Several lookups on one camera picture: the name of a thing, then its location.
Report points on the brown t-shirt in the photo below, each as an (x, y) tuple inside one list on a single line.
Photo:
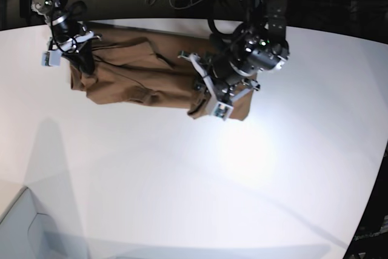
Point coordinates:
[(143, 67)]

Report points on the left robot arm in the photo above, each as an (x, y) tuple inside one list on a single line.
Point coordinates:
[(257, 44)]

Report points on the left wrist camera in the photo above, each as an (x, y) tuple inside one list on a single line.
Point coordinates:
[(219, 109)]

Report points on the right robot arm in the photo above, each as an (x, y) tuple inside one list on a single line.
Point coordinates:
[(57, 11)]

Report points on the white box at table corner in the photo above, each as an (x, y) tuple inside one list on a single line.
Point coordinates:
[(25, 231)]

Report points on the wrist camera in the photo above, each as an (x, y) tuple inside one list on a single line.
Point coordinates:
[(51, 58), (219, 109)]

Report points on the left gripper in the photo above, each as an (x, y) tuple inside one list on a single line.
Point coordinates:
[(228, 77)]

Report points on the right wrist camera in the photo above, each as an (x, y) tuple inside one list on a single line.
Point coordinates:
[(51, 58)]

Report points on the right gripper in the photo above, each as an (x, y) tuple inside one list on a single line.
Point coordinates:
[(74, 44)]

